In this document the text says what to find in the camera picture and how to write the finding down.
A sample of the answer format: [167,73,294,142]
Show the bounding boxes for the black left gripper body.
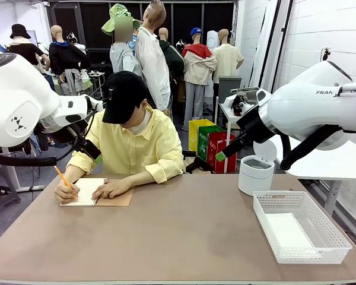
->
[55,120,89,145]

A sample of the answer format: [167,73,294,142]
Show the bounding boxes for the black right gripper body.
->
[236,105,276,143]

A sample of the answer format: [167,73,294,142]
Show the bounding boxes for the orange pencil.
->
[53,165,78,200]

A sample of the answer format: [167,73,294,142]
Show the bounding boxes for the spiral notebook brown cover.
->
[60,177,134,207]

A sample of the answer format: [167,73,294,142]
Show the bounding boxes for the person's right forearm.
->
[58,164,85,188]

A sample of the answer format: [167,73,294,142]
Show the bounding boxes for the person's left forearm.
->
[123,170,158,188]

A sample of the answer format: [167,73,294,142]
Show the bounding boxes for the person's left hand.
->
[91,178,132,200]

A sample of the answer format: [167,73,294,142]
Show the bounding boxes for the person's right hand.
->
[53,181,80,205]

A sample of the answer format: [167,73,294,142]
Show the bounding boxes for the green recycling bin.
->
[197,125,226,163]

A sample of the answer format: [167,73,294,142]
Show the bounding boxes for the black office chair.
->
[182,150,213,175]

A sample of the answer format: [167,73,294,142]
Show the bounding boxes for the yellow recycling bin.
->
[188,119,216,152]

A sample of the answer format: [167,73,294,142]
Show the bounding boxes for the white lidded trash can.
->
[237,140,277,197]

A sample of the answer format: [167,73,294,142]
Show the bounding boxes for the person in yellow shirt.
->
[66,97,185,183]

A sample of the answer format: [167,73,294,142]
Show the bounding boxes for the grey waste bin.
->
[218,76,243,97]

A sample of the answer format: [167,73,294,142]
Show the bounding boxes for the green covered table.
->
[52,75,94,96]

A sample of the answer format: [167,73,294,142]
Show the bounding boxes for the black baseball cap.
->
[102,70,148,125]

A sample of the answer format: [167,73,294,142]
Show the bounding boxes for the mannequin in cream shirt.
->
[212,28,244,105]

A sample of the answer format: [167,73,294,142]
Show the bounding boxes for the small white side table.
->
[87,71,106,93]

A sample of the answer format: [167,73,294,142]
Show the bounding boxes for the mannequin with blue cap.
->
[181,27,217,131]

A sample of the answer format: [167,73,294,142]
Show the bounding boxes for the mannequin in dark hoodie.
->
[49,25,91,96]

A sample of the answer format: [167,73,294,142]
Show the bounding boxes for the white perforated plastic basket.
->
[253,191,353,265]

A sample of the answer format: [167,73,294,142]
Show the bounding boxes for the large white table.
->
[268,135,356,217]

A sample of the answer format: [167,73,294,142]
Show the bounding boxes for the white torso form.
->
[204,30,220,97]

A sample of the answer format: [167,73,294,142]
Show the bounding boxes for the mannequin with black hat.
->
[6,23,51,72]

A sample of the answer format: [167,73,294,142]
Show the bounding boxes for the mannequin with green hat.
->
[101,3,143,75]

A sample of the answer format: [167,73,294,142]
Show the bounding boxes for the white mannequin with headset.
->
[65,31,87,56]

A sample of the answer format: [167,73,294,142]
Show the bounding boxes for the mannequin in green jacket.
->
[158,27,185,103]

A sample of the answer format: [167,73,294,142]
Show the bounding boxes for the tall mannequin white shirt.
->
[135,0,171,116]

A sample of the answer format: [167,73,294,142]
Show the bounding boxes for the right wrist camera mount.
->
[224,92,256,117]

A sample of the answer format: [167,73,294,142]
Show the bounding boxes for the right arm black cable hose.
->
[280,124,345,171]

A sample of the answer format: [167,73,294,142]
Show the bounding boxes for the white stand frame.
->
[1,147,45,192]

